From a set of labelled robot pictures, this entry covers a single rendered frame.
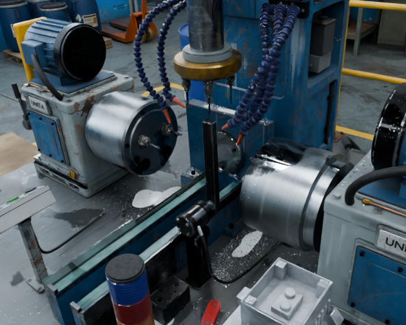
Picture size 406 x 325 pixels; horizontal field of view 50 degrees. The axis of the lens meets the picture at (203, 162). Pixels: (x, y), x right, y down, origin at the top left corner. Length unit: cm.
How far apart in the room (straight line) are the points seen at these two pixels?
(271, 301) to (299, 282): 7
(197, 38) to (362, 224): 58
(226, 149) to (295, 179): 38
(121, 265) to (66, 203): 94
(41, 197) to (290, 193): 62
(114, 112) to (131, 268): 76
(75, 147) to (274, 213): 77
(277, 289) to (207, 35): 63
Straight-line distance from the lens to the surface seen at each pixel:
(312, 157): 103
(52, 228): 151
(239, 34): 133
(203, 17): 110
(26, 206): 116
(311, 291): 78
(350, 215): 90
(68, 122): 148
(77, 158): 154
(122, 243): 119
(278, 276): 78
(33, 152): 347
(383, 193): 92
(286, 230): 103
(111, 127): 135
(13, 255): 145
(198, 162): 144
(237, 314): 80
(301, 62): 124
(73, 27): 149
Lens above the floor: 168
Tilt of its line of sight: 31 degrees down
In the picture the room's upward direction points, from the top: 4 degrees counter-clockwise
